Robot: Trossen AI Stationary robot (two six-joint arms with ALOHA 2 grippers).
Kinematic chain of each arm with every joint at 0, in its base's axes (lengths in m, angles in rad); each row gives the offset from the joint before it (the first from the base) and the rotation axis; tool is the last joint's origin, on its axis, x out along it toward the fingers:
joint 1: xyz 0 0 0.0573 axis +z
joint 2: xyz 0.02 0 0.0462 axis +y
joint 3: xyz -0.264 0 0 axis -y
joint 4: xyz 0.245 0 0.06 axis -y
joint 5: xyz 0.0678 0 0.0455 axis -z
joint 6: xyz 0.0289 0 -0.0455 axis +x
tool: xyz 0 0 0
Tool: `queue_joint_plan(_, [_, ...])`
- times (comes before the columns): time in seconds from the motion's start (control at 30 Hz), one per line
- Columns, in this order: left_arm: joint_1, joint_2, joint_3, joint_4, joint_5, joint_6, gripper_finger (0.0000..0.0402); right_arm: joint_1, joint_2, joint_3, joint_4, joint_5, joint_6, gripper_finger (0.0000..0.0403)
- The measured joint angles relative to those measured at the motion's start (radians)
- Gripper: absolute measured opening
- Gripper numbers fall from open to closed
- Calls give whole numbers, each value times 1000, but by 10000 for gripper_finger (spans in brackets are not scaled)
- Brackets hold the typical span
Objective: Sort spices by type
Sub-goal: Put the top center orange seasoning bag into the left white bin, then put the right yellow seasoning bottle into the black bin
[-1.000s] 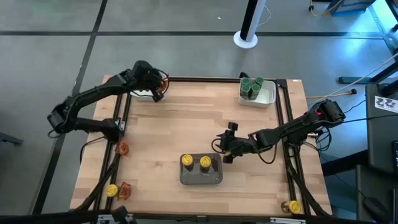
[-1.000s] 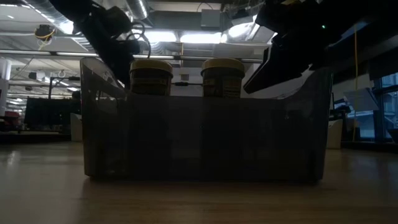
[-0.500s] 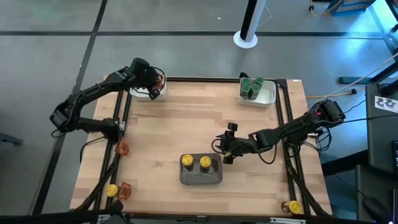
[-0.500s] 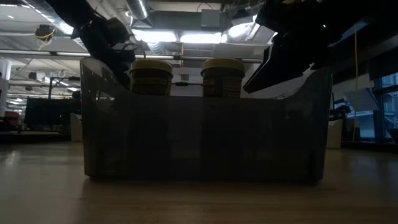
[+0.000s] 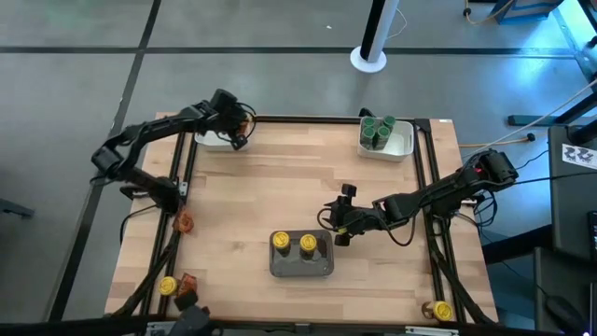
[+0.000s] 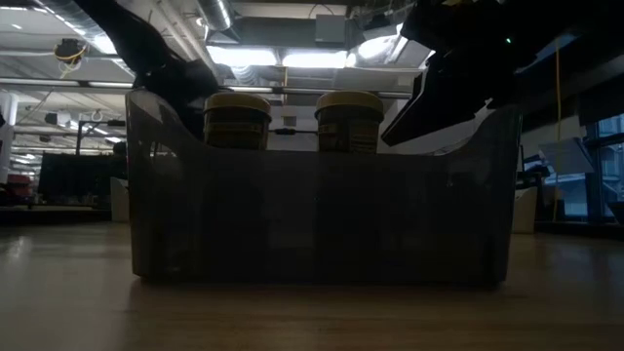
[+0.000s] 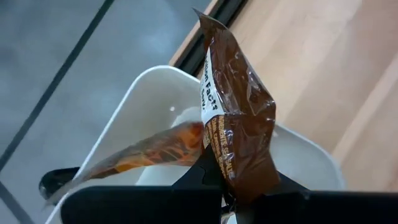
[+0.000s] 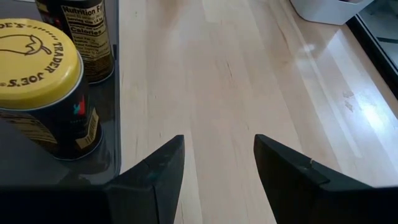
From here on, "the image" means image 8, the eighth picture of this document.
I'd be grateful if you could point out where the yellow cap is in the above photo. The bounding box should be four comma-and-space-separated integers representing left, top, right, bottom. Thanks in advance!
0, 17, 103, 161

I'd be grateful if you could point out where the white plastic bin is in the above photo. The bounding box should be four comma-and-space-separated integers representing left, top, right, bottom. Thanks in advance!
289, 0, 376, 26

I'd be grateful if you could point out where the yellow lid spice jar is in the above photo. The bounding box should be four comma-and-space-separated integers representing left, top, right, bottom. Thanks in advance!
35, 0, 115, 85

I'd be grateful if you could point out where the dark grey translucent bin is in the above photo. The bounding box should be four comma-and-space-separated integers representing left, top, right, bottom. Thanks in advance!
0, 0, 122, 187

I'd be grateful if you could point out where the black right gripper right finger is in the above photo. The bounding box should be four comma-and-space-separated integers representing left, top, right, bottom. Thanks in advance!
252, 134, 398, 224

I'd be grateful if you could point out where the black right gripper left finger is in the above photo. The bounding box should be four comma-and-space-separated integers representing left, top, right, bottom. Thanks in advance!
0, 134, 187, 224

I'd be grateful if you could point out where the black metal table frame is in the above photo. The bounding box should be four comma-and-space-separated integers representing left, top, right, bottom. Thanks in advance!
346, 14, 398, 100

